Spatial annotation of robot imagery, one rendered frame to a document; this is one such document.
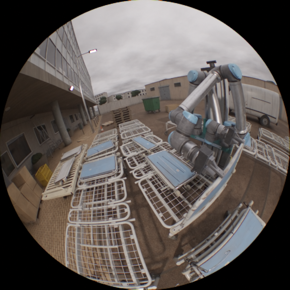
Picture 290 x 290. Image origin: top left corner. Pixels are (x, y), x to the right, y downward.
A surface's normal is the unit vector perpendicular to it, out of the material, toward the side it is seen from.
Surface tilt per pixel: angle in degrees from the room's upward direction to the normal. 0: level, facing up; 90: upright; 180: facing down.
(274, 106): 88
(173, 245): 0
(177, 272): 0
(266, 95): 86
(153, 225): 0
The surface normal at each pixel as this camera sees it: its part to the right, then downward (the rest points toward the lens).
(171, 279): -0.18, -0.86
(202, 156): -0.89, 0.35
